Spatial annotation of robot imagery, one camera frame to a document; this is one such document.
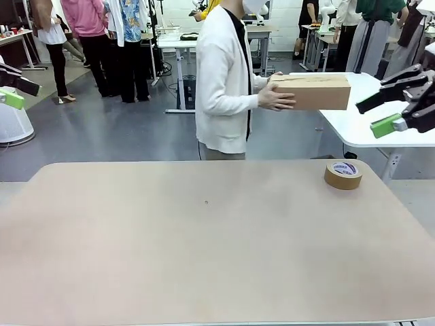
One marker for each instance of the grey desk with red cup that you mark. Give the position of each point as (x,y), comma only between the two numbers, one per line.
(20,34)

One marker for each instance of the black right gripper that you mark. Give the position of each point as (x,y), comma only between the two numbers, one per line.
(431,85)

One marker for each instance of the person in black t-shirt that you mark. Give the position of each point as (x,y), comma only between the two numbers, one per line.
(307,13)

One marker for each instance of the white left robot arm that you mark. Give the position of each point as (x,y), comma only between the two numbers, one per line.
(13,122)

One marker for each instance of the person in pink top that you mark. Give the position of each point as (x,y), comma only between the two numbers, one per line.
(85,17)

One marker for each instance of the grey desk with robot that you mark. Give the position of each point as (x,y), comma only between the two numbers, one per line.
(317,37)

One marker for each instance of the person in white cardigan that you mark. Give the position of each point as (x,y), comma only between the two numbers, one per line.
(221,85)

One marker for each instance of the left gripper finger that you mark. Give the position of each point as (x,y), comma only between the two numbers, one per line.
(20,81)
(12,99)

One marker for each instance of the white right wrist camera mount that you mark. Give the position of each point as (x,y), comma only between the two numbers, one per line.
(431,51)

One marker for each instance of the person in yellow top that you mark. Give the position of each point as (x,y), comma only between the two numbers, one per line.
(209,6)

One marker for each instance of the person in cream top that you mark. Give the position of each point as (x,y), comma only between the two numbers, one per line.
(348,20)

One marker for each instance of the white side table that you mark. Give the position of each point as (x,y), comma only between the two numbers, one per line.
(353,129)

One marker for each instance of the white power strip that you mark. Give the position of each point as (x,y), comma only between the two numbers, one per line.
(395,164)

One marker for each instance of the person's left hand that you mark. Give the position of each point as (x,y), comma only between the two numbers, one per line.
(274,77)

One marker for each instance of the black computer tower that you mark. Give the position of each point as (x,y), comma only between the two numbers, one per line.
(189,93)

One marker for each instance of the brown cardboard box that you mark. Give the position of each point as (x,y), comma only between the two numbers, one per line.
(319,95)

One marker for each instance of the brown packing tape roll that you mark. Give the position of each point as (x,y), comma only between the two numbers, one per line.
(341,181)

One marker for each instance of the black tripod stand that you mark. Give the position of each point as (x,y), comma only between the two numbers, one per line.
(155,20)

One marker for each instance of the white desk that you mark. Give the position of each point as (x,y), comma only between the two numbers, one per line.
(173,43)

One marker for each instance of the seated person in grey trousers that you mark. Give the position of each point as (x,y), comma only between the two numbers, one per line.
(73,45)

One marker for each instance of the person's right forearm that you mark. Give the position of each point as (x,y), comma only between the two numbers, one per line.
(238,102)

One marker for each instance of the person in brown clothes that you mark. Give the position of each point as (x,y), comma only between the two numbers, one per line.
(411,30)

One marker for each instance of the grey desk with monitor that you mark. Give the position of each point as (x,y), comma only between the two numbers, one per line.
(260,30)

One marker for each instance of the person's left forearm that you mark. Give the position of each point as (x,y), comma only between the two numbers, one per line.
(258,82)

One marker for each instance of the person's right hand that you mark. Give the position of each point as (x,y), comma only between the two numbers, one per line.
(277,100)

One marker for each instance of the person in blue floral shirt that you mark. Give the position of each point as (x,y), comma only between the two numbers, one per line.
(130,20)

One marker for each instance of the person in green top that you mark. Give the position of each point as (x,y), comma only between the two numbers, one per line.
(374,40)

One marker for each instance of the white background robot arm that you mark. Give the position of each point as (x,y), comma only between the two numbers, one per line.
(261,18)
(327,17)

